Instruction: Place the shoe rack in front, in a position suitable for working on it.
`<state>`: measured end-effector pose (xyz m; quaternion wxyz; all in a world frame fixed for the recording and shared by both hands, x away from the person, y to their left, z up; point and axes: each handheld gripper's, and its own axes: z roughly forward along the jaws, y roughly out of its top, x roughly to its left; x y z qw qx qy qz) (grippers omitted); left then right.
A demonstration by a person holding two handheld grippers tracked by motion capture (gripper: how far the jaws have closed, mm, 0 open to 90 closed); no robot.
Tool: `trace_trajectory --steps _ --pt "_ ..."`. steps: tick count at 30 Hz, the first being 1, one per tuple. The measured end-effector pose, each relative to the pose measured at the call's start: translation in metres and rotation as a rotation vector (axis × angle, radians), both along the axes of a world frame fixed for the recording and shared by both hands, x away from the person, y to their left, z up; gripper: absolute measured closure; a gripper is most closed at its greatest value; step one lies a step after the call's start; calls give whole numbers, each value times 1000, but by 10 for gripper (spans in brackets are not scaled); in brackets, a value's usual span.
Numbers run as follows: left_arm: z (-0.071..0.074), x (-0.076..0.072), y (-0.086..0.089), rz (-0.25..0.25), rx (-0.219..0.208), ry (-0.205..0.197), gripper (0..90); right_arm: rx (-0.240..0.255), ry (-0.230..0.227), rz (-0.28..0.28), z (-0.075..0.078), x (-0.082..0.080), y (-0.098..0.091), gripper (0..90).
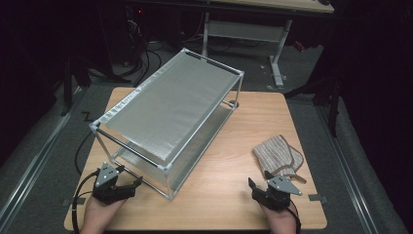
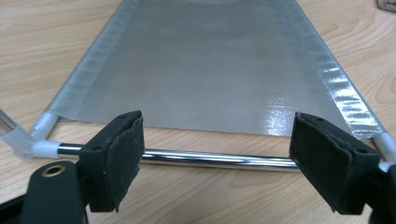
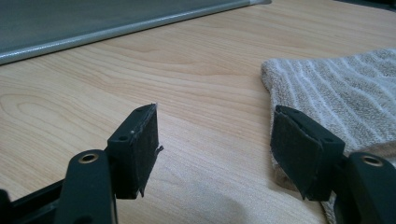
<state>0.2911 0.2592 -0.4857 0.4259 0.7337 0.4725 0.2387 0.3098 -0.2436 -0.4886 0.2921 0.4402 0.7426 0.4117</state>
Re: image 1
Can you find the person's left hand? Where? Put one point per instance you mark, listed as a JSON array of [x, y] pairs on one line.
[[99, 216]]

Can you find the beige striped towel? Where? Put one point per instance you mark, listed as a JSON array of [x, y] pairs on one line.
[[277, 156]]

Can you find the black computer tower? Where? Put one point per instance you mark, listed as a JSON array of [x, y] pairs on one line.
[[134, 29]]

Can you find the silver two-tier metal rack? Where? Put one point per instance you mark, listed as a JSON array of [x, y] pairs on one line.
[[175, 107]]

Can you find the aluminium floor rail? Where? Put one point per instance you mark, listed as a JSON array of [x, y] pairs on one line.
[[29, 172], [350, 175]]

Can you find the black metal stand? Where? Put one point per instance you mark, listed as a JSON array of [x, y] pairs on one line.
[[332, 107], [67, 87]]

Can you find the small red object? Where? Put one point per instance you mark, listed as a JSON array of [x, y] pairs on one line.
[[299, 46]]

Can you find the person's right hand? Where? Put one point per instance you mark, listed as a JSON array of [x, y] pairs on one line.
[[282, 222]]

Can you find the white-legged background desk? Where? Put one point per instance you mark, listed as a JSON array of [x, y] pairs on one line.
[[243, 31]]

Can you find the grey tape piece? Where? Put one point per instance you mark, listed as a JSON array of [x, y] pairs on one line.
[[317, 198], [74, 202]]

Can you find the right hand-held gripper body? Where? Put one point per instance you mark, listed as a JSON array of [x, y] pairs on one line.
[[279, 190]]

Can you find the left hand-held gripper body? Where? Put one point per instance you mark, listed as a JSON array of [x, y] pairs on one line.
[[107, 182]]

